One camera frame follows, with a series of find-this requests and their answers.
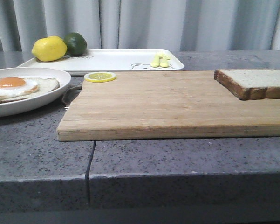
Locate white bread slice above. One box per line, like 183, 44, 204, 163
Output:
214, 69, 280, 100

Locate white round plate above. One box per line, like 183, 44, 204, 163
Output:
0, 67, 71, 117

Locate white bear tray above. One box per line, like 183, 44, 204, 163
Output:
20, 49, 184, 75

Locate bottom bread slice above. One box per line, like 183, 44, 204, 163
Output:
0, 78, 60, 104

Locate wooden cutting board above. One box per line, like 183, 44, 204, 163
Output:
57, 71, 280, 141

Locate yellow plastic fork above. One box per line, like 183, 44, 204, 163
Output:
150, 53, 163, 68

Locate lemon slice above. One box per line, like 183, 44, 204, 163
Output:
84, 71, 116, 83

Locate green lime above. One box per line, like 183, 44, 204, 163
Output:
63, 32, 87, 56

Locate yellow lemon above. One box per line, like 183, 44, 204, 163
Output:
32, 36, 67, 62

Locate fried egg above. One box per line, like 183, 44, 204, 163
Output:
0, 77, 39, 99

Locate grey curtain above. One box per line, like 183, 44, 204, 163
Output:
0, 0, 280, 52

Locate metal cutting board handle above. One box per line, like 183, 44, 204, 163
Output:
61, 84, 82, 105

